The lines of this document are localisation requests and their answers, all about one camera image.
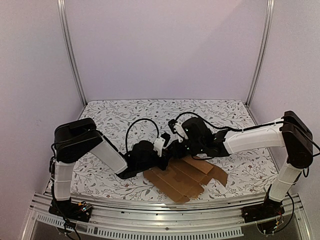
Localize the black cable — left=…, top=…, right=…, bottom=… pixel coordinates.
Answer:
left=124, top=118, right=161, bottom=156
left=174, top=111, right=320, bottom=158

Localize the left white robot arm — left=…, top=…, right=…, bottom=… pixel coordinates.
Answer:
left=49, top=117, right=173, bottom=217

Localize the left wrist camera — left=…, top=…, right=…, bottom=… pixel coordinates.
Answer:
left=131, top=132, right=171, bottom=158

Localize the right black cable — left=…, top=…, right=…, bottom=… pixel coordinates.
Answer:
left=174, top=111, right=320, bottom=158

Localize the left aluminium frame post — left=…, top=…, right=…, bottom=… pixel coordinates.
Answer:
left=57, top=0, right=88, bottom=107

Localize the floral patterned table mat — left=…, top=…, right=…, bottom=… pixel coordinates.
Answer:
left=70, top=99, right=278, bottom=203

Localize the right aluminium frame post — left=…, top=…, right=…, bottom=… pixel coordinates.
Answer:
left=245, top=0, right=275, bottom=108

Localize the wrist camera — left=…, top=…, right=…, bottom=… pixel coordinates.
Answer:
left=131, top=132, right=171, bottom=158
left=168, top=117, right=213, bottom=143

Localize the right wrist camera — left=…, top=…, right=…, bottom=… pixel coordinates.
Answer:
left=168, top=117, right=213, bottom=143

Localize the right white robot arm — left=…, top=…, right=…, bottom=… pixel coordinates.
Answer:
left=168, top=110, right=319, bottom=218

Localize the aluminium frame post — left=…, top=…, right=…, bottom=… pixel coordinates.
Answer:
left=57, top=0, right=88, bottom=107
left=245, top=0, right=275, bottom=108

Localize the left black cable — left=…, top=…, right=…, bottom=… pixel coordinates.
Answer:
left=124, top=118, right=161, bottom=156

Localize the front aluminium rail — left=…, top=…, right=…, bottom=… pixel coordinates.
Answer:
left=21, top=192, right=312, bottom=240

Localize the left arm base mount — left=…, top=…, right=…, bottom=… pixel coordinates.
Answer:
left=48, top=197, right=93, bottom=223

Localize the brown cardboard box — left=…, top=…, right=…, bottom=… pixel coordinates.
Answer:
left=143, top=156, right=228, bottom=203

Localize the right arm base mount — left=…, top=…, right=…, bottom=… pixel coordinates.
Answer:
left=241, top=199, right=285, bottom=223

